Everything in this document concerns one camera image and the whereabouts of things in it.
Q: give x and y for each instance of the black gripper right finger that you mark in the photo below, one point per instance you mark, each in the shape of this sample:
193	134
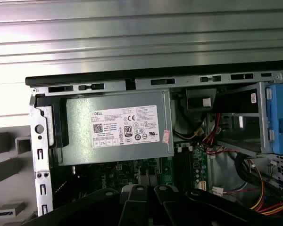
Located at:
179	212

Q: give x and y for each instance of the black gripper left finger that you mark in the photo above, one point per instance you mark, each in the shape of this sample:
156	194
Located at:
133	207

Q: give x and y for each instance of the green motherboard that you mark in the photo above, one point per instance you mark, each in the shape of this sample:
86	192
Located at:
199	162

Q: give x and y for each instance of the red inspection sticker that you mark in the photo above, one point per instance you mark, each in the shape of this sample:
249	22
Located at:
167	136

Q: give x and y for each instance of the white power supply label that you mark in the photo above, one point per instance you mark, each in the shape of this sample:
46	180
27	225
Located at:
113	131

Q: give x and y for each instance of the grey power supply unit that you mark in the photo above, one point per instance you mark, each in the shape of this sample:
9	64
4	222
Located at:
77	141

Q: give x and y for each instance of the tall grey disk bay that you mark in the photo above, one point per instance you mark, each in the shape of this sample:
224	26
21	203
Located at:
263	117

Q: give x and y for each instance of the grey parts rack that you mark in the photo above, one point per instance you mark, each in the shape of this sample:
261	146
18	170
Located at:
2	169

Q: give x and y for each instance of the black PC case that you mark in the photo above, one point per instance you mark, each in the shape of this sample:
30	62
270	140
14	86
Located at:
85	79

